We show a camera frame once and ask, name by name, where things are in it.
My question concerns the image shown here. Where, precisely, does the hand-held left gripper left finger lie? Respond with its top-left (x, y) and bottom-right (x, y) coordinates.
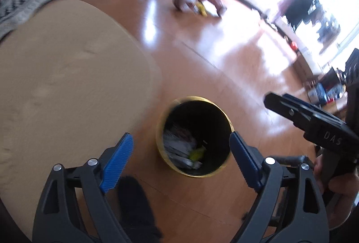
top-left (32, 133), bottom-right (134, 243)

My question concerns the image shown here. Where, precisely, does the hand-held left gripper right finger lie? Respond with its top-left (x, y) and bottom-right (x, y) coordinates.
top-left (229, 131), bottom-right (330, 243)

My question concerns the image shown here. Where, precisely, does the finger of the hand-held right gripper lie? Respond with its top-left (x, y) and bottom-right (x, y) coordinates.
top-left (283, 93), bottom-right (346, 123)
top-left (264, 93), bottom-right (312, 132)

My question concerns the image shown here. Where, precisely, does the lime yellow snack bag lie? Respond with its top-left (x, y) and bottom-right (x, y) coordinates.
top-left (189, 146), bottom-right (208, 162)

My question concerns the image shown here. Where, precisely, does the silver blue wrapper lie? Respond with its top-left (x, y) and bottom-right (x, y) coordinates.
top-left (163, 124), bottom-right (198, 160)

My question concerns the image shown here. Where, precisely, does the black trash bin gold rim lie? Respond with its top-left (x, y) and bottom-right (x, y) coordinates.
top-left (155, 95), bottom-right (235, 178)

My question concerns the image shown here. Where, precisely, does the person's right hand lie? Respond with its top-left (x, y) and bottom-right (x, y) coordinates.
top-left (313, 154), bottom-right (359, 230)

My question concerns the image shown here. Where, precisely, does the storage box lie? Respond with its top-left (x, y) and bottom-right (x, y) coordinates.
top-left (307, 66), bottom-right (347, 105)

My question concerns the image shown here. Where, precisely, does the person's dark foot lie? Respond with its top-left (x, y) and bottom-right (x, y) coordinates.
top-left (116, 176), bottom-right (164, 243)

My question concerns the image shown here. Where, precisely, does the dark clothes rack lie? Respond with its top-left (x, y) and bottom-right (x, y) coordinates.
top-left (278, 0), bottom-right (341, 45)

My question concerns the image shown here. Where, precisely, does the yellow toy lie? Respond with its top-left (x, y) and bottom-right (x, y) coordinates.
top-left (195, 2), bottom-right (208, 17)

